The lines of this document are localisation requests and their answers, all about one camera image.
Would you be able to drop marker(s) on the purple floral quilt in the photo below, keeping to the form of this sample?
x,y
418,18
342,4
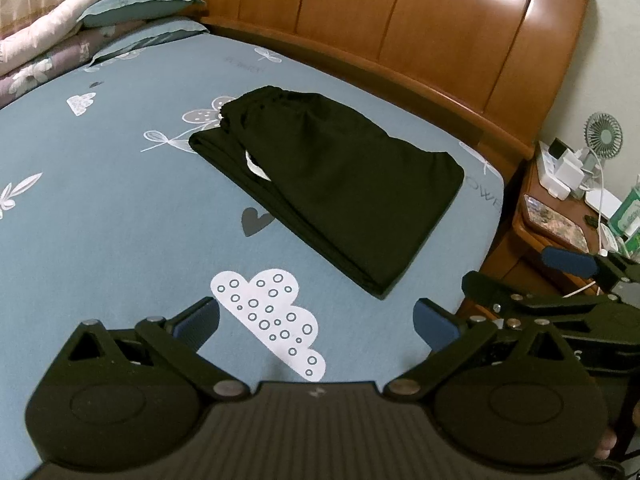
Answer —
x,y
45,65

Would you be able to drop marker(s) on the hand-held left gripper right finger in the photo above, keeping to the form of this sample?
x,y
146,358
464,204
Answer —
x,y
434,325

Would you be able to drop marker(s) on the wooden headboard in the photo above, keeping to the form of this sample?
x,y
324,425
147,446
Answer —
x,y
400,25

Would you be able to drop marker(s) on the white power strip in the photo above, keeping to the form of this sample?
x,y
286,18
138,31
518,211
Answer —
x,y
547,162

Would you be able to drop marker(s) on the white flat box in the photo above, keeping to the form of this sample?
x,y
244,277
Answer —
x,y
605,202

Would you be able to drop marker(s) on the blue pillow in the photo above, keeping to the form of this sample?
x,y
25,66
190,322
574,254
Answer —
x,y
150,37
140,2

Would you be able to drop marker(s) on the pink floral quilt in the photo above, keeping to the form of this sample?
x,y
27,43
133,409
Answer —
x,y
60,15

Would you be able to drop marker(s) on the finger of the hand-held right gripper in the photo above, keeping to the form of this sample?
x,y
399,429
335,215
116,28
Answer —
x,y
485,287
567,260

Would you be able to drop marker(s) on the green tissue packet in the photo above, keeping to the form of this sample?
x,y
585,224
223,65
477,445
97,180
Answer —
x,y
627,225

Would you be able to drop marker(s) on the white charger block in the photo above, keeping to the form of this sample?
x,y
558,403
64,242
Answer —
x,y
570,172

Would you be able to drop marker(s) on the wooden nightstand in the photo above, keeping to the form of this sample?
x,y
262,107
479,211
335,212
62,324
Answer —
x,y
515,240

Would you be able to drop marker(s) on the person's right hand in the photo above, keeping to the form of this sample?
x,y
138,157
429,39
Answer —
x,y
606,444

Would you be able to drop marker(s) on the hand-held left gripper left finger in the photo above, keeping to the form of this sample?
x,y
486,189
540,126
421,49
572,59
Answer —
x,y
196,317

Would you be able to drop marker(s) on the small green desk fan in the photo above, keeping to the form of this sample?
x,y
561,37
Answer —
x,y
604,135

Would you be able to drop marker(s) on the phone with patterned case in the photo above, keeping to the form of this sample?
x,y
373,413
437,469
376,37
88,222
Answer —
x,y
555,222

